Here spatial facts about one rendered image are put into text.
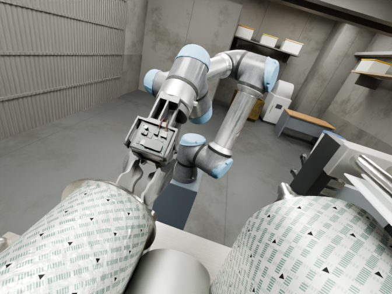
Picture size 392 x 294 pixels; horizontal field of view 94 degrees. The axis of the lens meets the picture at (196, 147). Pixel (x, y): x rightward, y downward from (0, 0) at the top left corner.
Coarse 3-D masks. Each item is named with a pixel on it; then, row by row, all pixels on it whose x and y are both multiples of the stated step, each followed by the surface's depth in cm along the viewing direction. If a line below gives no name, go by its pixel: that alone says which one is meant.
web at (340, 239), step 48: (96, 192) 23; (48, 240) 17; (96, 240) 19; (144, 240) 25; (240, 240) 22; (288, 240) 16; (336, 240) 14; (384, 240) 15; (0, 288) 13; (48, 288) 14; (96, 288) 17; (240, 288) 18; (288, 288) 13; (336, 288) 12; (384, 288) 11
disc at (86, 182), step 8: (72, 184) 25; (80, 184) 24; (88, 184) 24; (96, 184) 24; (104, 184) 23; (112, 184) 23; (64, 192) 26; (120, 192) 24; (128, 192) 23; (128, 200) 24; (136, 200) 24; (144, 208) 24; (144, 216) 25; (152, 216) 25; (152, 224) 25; (152, 232) 26; (152, 240) 27; (144, 248) 28
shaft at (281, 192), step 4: (280, 184) 31; (284, 184) 31; (288, 184) 31; (280, 188) 30; (284, 188) 29; (288, 188) 29; (292, 188) 30; (280, 192) 29; (284, 192) 28; (288, 192) 28; (292, 192) 28; (280, 196) 28
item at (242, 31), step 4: (240, 28) 509; (244, 28) 508; (248, 28) 505; (236, 32) 515; (240, 32) 513; (244, 32) 512; (248, 32) 510; (252, 32) 509; (240, 36) 518; (244, 36) 516; (248, 36) 514
